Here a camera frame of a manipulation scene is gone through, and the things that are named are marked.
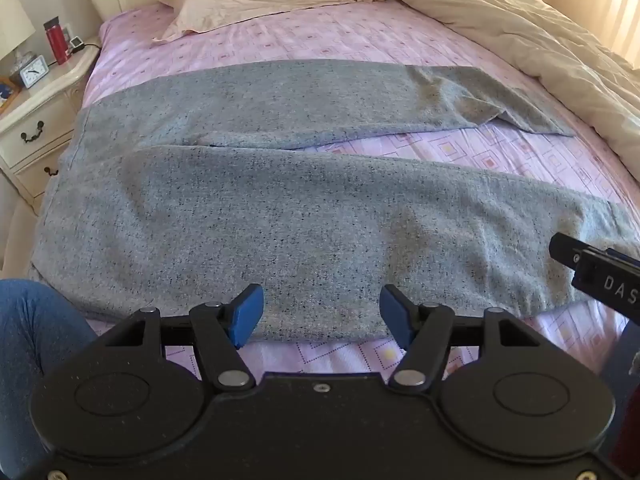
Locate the blue framed picture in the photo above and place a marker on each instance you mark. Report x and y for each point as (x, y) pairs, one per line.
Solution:
(6, 92)

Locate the small grey device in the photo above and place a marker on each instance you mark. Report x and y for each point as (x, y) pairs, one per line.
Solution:
(76, 45)

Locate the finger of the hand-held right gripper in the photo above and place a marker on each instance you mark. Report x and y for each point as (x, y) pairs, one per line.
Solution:
(567, 247)

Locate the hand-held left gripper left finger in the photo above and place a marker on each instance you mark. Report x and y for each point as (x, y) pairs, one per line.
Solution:
(247, 316)

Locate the white table lamp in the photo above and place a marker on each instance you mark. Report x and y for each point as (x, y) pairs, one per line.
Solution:
(12, 25)

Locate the grey speckled pants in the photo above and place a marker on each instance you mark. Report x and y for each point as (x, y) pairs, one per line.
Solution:
(300, 220)

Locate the cream duvet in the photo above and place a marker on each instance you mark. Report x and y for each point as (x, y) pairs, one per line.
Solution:
(525, 20)

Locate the pink patterned bed sheet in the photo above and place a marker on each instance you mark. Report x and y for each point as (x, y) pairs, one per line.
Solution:
(350, 35)

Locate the small white alarm clock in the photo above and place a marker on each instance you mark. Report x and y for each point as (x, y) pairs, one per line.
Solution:
(34, 72)

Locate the person's leg in jeans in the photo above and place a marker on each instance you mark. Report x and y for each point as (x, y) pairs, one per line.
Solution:
(30, 340)

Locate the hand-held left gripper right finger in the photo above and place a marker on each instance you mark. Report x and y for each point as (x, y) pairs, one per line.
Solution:
(395, 312)

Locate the dark cloth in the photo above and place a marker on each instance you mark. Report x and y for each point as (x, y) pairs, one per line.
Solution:
(631, 410)

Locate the white nightstand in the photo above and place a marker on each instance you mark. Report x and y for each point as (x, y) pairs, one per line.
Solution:
(45, 110)

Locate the red drink bottle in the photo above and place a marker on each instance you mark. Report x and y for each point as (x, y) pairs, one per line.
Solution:
(56, 42)

